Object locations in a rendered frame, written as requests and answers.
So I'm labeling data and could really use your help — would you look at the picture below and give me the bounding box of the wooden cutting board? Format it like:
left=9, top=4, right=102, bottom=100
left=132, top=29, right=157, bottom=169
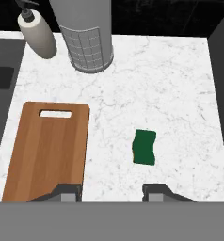
left=1, top=101, right=91, bottom=203

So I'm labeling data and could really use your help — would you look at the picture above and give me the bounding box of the dark grey sink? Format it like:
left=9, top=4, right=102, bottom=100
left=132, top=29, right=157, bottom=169
left=0, top=37, right=26, bottom=179

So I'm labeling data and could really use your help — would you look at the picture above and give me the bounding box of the grey cylindrical mesh canister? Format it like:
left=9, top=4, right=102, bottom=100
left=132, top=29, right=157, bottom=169
left=48, top=0, right=115, bottom=75

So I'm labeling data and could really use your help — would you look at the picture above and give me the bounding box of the dark grey tall cabinet side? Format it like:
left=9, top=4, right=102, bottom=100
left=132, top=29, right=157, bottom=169
left=207, top=8, right=224, bottom=177

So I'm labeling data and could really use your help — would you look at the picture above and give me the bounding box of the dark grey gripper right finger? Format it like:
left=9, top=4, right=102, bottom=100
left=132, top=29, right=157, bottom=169
left=142, top=183, right=198, bottom=203

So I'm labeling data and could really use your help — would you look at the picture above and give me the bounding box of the beige soap dispenser bottle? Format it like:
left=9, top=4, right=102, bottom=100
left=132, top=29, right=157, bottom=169
left=14, top=0, right=58, bottom=60

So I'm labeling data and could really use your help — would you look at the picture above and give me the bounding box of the green sponge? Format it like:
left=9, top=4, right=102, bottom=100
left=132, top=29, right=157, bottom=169
left=131, top=128, right=157, bottom=167

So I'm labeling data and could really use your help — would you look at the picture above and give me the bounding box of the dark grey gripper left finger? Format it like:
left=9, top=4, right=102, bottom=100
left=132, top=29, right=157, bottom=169
left=26, top=183, right=83, bottom=203

